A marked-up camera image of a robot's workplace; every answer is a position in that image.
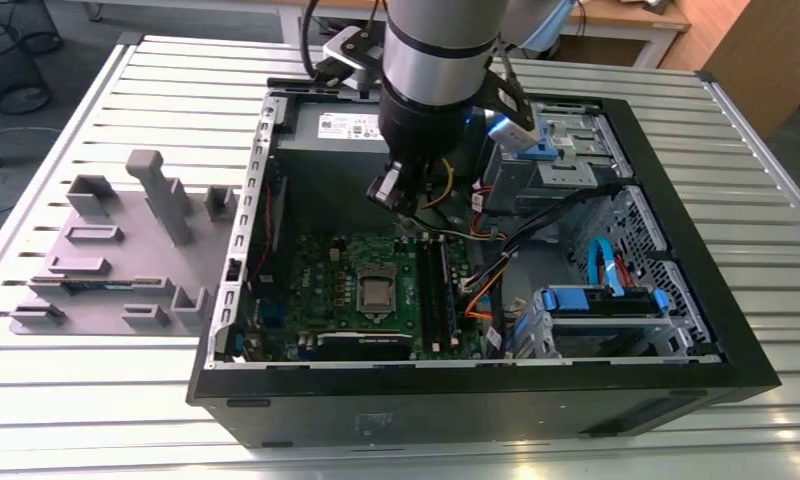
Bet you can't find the black wire mesh bin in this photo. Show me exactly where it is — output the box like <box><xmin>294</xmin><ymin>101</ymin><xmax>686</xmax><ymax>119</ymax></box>
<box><xmin>8</xmin><ymin>0</ymin><xmax>64</xmax><ymax>55</ymax></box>
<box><xmin>0</xmin><ymin>23</ymin><xmax>52</xmax><ymax>116</ymax></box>

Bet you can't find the black RAM slot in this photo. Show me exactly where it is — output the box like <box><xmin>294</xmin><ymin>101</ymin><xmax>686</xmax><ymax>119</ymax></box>
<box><xmin>437</xmin><ymin>235</ymin><xmax>462</xmax><ymax>351</ymax></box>
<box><xmin>414</xmin><ymin>234</ymin><xmax>441</xmax><ymax>354</ymax></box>

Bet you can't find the black cable bundle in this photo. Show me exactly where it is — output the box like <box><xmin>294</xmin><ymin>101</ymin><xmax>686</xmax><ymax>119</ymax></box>
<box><xmin>462</xmin><ymin>183</ymin><xmax>625</xmax><ymax>294</ymax></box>

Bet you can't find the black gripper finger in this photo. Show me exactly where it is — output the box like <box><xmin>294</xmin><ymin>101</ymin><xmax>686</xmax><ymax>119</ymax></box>
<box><xmin>403</xmin><ymin>157</ymin><xmax>442</xmax><ymax>217</ymax></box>
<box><xmin>365</xmin><ymin>160</ymin><xmax>415</xmax><ymax>217</ymax></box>

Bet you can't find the metal drive cage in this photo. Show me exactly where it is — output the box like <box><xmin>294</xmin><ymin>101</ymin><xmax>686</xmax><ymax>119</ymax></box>
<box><xmin>478</xmin><ymin>102</ymin><xmax>636</xmax><ymax>217</ymax></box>

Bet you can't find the grey plastic parts rack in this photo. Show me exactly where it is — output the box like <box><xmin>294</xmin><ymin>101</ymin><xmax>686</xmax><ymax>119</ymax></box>
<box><xmin>6</xmin><ymin>148</ymin><xmax>241</xmax><ymax>337</ymax></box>

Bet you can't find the grey power supply unit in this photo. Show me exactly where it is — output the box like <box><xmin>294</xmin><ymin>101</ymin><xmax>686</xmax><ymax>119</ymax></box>
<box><xmin>275</xmin><ymin>102</ymin><xmax>407</xmax><ymax>236</ymax></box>

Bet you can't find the orange wire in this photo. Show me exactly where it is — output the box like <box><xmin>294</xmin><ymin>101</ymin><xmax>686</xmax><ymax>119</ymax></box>
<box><xmin>463</xmin><ymin>262</ymin><xmax>507</xmax><ymax>321</ymax></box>

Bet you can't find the mixed colour wire bundle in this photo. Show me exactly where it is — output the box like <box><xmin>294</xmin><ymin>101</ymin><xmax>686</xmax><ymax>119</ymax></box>
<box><xmin>405</xmin><ymin>214</ymin><xmax>507</xmax><ymax>242</ymax></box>

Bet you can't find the brown wooden cabinet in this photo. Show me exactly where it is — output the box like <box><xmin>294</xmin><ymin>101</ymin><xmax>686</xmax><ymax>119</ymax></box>
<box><xmin>658</xmin><ymin>0</ymin><xmax>800</xmax><ymax>141</ymax></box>

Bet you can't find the metal disk bay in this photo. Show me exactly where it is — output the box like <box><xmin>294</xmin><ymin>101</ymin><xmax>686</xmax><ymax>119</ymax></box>
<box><xmin>531</xmin><ymin>282</ymin><xmax>716</xmax><ymax>359</ymax></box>

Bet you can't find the blue plastic drive latch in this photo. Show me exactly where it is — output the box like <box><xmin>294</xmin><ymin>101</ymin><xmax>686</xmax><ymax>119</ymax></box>
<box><xmin>505</xmin><ymin>104</ymin><xmax>549</xmax><ymax>162</ymax></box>

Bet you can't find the blue plastic carrier rail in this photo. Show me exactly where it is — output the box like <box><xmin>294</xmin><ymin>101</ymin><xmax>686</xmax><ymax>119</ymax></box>
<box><xmin>510</xmin><ymin>307</ymin><xmax>555</xmax><ymax>359</ymax></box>

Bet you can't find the wooden desk white frame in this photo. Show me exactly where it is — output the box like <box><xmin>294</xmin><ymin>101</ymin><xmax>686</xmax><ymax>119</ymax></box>
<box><xmin>558</xmin><ymin>0</ymin><xmax>693</xmax><ymax>71</ymax></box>

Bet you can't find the green motherboard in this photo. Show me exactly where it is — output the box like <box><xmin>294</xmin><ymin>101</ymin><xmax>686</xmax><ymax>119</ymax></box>
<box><xmin>249</xmin><ymin>219</ymin><xmax>501</xmax><ymax>362</ymax></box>

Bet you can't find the black graphics card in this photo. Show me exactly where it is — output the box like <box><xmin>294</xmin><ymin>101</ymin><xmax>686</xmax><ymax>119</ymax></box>
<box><xmin>313</xmin><ymin>330</ymin><xmax>414</xmax><ymax>362</ymax></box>

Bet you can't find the yellow wire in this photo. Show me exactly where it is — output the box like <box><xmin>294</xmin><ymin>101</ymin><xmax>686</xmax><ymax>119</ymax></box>
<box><xmin>419</xmin><ymin>157</ymin><xmax>458</xmax><ymax>210</ymax></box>

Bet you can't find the blue flat data wire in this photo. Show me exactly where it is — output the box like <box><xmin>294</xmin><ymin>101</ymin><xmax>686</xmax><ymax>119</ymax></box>
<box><xmin>585</xmin><ymin>235</ymin><xmax>632</xmax><ymax>296</ymax></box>

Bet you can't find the hard disk in blue carrier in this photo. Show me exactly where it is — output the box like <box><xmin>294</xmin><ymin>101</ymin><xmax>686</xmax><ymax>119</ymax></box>
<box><xmin>537</xmin><ymin>284</ymin><xmax>672</xmax><ymax>321</ymax></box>

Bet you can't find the metal socket cover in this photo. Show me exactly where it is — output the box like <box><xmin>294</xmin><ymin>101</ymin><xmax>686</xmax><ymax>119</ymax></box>
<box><xmin>355</xmin><ymin>264</ymin><xmax>401</xmax><ymax>321</ymax></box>

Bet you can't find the green RAM stick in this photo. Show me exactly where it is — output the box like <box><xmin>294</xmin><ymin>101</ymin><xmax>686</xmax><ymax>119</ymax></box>
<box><xmin>56</xmin><ymin>277</ymin><xmax>139</xmax><ymax>295</ymax></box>

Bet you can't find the black PC case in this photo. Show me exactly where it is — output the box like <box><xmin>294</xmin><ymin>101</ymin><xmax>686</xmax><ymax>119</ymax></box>
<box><xmin>183</xmin><ymin>75</ymin><xmax>782</xmax><ymax>450</ymax></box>

